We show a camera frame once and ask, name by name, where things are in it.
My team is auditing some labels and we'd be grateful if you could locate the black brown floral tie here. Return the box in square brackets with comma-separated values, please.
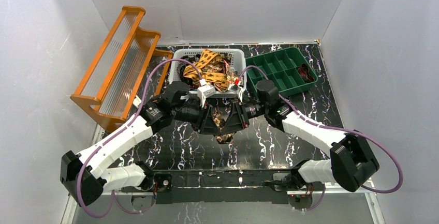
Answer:
[212, 110, 235, 144]

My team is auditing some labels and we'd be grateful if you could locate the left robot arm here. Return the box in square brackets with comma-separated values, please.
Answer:
[60, 81, 216, 207]

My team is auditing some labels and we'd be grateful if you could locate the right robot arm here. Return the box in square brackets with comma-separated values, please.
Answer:
[235, 79, 379, 192]

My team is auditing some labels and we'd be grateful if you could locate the green compartment tray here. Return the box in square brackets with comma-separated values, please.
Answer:
[245, 47, 318, 98]

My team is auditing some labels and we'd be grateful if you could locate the yellow patterned tie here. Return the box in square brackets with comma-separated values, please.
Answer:
[194, 49, 237, 92]

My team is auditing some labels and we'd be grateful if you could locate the rolled dark red tie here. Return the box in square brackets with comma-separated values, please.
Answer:
[297, 64, 315, 83]

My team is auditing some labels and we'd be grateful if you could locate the white plastic basket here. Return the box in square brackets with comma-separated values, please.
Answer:
[168, 48, 246, 98]

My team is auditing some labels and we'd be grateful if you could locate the orange wooden rack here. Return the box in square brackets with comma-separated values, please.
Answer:
[70, 6, 173, 132]

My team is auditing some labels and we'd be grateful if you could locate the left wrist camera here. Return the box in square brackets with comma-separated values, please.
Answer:
[197, 79, 216, 107]

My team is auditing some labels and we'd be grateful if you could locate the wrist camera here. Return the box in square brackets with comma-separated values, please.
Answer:
[197, 79, 216, 107]
[228, 79, 245, 102]

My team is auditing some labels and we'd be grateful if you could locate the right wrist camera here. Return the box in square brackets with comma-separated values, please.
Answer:
[228, 79, 245, 102]

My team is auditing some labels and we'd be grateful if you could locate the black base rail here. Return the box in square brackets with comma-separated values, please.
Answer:
[154, 169, 304, 204]

